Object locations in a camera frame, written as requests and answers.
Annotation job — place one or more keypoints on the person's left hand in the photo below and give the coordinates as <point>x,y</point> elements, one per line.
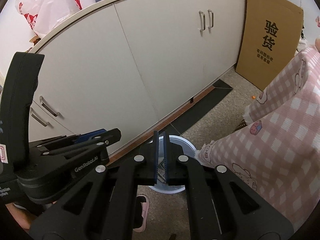
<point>22,217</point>

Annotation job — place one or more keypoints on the pink checked tablecloth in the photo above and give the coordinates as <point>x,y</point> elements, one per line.
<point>275,130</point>

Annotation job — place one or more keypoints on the brown cardboard box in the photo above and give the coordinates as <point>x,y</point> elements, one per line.
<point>270,35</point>

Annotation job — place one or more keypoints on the blue plastic wastebasket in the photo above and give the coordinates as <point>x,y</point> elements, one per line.
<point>186,147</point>

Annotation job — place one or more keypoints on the pink slipper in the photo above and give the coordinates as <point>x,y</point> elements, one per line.
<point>143,210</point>

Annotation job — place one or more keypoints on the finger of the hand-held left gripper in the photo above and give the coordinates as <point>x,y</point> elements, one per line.
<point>112,136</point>
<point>90,136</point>

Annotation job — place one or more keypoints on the white red plastic bag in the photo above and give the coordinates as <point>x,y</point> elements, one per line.
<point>47,7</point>

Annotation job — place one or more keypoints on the white low cabinet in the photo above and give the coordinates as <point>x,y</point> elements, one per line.
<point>100,67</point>

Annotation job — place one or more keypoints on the brown woven basket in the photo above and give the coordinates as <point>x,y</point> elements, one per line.
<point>241,127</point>

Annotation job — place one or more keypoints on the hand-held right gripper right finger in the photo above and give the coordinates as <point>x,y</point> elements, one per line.
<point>167,155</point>

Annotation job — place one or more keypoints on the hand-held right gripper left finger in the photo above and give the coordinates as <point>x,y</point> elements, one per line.
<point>156,155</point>

